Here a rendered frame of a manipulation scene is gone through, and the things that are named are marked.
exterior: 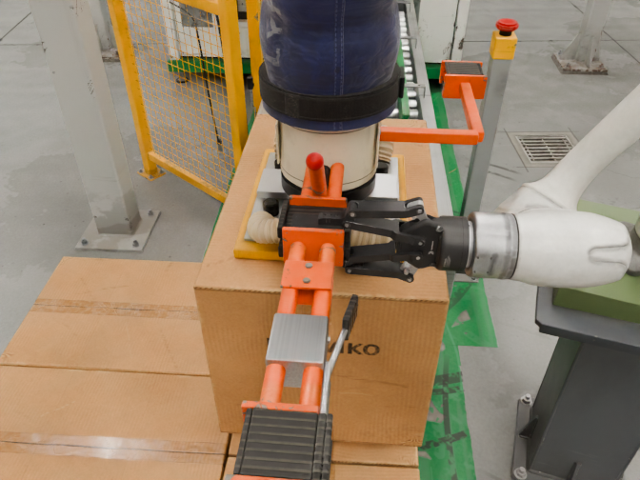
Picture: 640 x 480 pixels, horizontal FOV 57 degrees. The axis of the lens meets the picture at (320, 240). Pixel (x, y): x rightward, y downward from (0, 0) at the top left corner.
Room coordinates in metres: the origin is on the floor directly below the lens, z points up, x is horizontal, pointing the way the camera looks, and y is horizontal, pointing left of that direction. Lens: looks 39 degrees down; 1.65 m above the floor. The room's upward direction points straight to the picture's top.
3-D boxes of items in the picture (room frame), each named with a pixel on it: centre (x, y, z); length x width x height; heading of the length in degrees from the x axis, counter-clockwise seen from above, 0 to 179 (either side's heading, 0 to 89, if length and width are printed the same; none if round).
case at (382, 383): (0.95, -0.02, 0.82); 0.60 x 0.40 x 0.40; 175
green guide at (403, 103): (2.81, -0.42, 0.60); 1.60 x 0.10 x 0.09; 176
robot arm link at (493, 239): (0.61, -0.22, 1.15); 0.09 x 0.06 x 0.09; 176
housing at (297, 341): (0.43, 0.02, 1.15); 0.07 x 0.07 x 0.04; 85
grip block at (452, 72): (1.17, -0.30, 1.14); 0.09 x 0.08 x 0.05; 85
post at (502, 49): (1.84, -0.59, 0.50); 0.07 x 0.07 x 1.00; 86
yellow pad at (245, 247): (0.90, 0.08, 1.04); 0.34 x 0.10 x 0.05; 175
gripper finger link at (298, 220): (0.63, 0.00, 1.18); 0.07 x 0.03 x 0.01; 86
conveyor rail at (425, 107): (2.45, -0.45, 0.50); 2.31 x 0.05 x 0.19; 176
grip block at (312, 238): (0.64, 0.01, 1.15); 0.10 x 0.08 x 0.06; 85
